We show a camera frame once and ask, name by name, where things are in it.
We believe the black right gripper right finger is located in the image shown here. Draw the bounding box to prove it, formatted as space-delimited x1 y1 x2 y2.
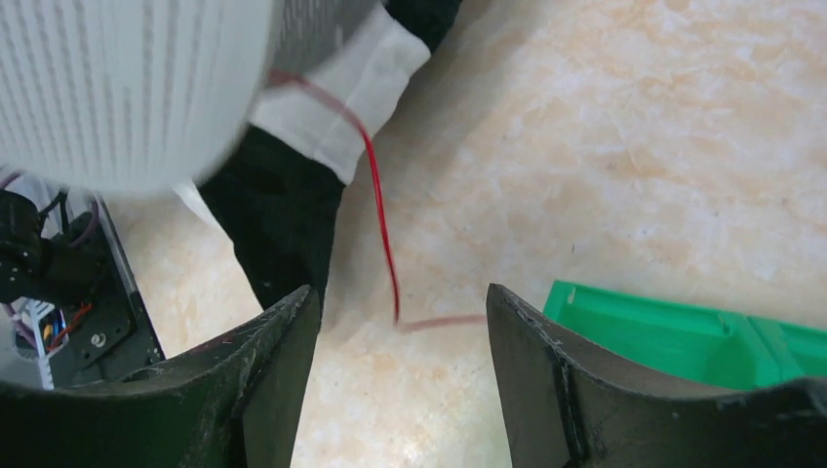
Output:
486 284 826 467

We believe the green plastic bin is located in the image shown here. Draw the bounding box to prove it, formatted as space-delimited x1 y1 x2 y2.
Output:
543 281 826 390

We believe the grey perforated cable spool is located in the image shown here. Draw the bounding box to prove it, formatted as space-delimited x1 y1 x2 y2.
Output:
1 1 377 194

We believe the black white checkered pillow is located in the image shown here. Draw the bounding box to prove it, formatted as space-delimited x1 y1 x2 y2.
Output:
177 1 459 308

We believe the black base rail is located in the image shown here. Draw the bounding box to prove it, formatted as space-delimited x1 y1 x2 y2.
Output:
38 199 166 390

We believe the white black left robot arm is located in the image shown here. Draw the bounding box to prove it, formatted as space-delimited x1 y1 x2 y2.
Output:
1 189 110 307

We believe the red wire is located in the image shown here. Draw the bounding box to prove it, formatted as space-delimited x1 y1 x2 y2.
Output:
267 69 489 333

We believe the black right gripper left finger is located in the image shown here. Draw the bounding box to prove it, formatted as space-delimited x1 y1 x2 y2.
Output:
1 287 321 467

